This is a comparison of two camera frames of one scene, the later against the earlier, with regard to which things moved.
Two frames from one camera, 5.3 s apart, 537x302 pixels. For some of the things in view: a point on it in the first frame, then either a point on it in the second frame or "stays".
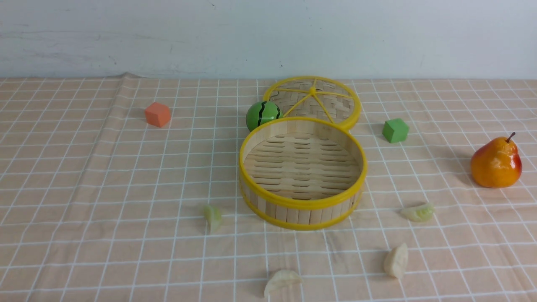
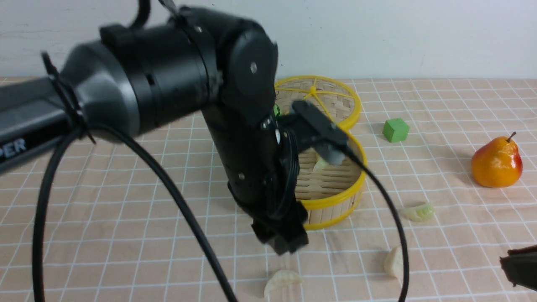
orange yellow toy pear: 496,163 stays
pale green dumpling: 213,215 to 321,164
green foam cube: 395,130 stays
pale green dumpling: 421,213 stays
